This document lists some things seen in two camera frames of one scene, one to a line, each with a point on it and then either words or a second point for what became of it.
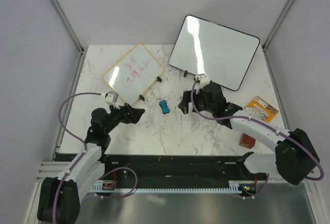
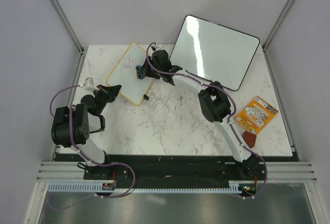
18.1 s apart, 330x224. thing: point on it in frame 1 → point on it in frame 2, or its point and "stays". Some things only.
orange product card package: (260, 109) stays
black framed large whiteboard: (224, 54) stays
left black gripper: (133, 115) → (111, 92)
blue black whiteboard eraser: (165, 109) → (140, 71)
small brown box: (247, 141) stays
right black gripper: (192, 100) → (147, 69)
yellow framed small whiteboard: (133, 73) stays
